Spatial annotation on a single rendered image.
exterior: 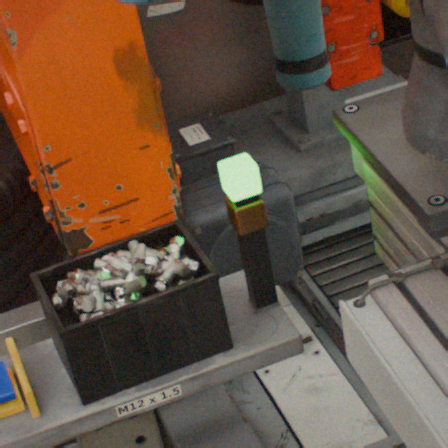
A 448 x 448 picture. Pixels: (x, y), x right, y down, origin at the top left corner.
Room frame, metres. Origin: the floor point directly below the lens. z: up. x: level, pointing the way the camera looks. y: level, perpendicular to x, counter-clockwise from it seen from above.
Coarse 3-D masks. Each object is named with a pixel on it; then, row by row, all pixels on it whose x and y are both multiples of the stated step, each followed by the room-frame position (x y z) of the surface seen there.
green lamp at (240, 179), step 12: (240, 156) 1.30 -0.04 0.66; (228, 168) 1.28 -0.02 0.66; (240, 168) 1.28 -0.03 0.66; (252, 168) 1.28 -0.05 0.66; (228, 180) 1.27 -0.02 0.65; (240, 180) 1.27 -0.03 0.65; (252, 180) 1.27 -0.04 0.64; (228, 192) 1.28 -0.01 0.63; (240, 192) 1.27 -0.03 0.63; (252, 192) 1.27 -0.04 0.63
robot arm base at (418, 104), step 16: (416, 48) 1.00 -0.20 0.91; (416, 64) 1.00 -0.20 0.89; (432, 64) 0.97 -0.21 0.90; (416, 80) 1.00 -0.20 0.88; (432, 80) 0.97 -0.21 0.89; (416, 96) 0.99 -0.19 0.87; (432, 96) 0.97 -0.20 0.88; (416, 112) 0.98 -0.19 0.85; (432, 112) 0.97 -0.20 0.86; (416, 128) 0.98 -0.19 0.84; (432, 128) 0.96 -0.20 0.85; (416, 144) 0.98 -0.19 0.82; (432, 144) 0.96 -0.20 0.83
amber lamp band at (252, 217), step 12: (228, 204) 1.29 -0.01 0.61; (252, 204) 1.27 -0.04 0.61; (264, 204) 1.28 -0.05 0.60; (228, 216) 1.30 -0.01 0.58; (240, 216) 1.27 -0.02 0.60; (252, 216) 1.27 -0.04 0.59; (264, 216) 1.28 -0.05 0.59; (240, 228) 1.27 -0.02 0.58; (252, 228) 1.27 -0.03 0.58; (264, 228) 1.28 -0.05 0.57
